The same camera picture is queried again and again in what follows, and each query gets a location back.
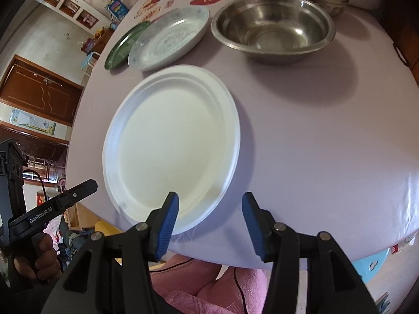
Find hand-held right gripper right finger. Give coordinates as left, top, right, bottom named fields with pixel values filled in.
left=241, top=192, right=383, bottom=314

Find patterned white plate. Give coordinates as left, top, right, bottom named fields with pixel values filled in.
left=128, top=7, right=210, bottom=71

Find large steel bowl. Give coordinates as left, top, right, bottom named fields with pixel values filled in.
left=210, top=0, right=337, bottom=65

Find light blue plastic stool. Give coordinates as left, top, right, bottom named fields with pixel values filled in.
left=352, top=247, right=390, bottom=282

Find black cable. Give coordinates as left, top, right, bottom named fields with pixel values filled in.
left=22, top=170, right=48, bottom=203
left=149, top=257, right=247, bottom=314

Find blue and white stool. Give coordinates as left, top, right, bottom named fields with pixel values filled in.
left=81, top=52, right=100, bottom=76

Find printed lilac tablecloth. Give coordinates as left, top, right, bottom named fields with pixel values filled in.
left=65, top=0, right=419, bottom=270

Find black hair tie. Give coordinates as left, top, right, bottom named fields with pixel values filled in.
left=393, top=43, right=408, bottom=68

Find brown wooden door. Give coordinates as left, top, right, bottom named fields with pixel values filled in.
left=0, top=55, right=84, bottom=126

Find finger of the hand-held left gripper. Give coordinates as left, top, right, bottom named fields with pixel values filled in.
left=55, top=179, right=98, bottom=209

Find pink fleece pants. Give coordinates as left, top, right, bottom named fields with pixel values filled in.
left=149, top=254, right=269, bottom=314

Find white wall niche shelving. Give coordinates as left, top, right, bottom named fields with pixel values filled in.
left=39, top=0, right=99, bottom=29

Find wooden side cabinet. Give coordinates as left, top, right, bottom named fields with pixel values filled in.
left=92, top=28, right=115, bottom=56

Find person's left hand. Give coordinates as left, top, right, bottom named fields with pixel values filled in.
left=15, top=233, right=63, bottom=284

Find blue printed box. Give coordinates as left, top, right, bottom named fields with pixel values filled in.
left=105, top=0, right=129, bottom=22

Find green plate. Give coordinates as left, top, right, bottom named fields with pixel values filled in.
left=105, top=20, right=152, bottom=70

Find large plain white plate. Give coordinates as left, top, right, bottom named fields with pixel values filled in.
left=102, top=65, right=241, bottom=236

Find colourful wall chart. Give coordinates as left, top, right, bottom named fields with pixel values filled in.
left=9, top=108, right=57, bottom=136

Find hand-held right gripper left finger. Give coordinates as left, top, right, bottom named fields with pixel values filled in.
left=42, top=191, right=180, bottom=314

